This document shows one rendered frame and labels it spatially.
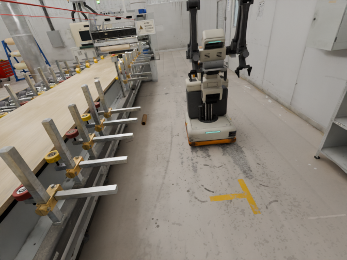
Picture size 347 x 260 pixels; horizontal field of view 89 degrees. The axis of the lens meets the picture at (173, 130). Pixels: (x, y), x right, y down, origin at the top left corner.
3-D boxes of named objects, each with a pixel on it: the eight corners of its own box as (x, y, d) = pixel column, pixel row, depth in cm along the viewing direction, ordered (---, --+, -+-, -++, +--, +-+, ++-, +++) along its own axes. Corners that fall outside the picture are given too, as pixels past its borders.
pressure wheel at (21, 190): (38, 210, 82) (25, 194, 76) (21, 212, 82) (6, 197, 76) (47, 196, 89) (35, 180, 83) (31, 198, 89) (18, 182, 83)
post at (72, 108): (99, 160, 135) (75, 102, 110) (98, 163, 132) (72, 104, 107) (95, 161, 135) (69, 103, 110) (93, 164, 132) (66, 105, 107)
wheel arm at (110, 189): (119, 189, 86) (116, 183, 84) (117, 195, 83) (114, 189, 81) (31, 199, 86) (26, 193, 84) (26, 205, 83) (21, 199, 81)
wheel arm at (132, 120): (138, 121, 151) (137, 117, 149) (137, 123, 148) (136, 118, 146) (88, 127, 152) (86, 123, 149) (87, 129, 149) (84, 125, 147)
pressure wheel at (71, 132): (71, 148, 124) (64, 135, 118) (72, 143, 130) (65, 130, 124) (83, 145, 126) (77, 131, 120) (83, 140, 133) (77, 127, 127)
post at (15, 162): (66, 219, 90) (12, 144, 65) (63, 226, 87) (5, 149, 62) (60, 220, 90) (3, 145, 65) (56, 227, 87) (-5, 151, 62)
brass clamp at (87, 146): (97, 139, 133) (95, 133, 130) (91, 149, 121) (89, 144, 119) (89, 140, 133) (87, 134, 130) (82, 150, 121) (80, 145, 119)
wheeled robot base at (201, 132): (184, 123, 291) (183, 110, 278) (222, 119, 290) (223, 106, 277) (189, 148, 234) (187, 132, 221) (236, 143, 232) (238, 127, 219)
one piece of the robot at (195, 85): (187, 118, 278) (183, 63, 234) (221, 114, 276) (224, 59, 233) (189, 129, 249) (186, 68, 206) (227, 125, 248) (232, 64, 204)
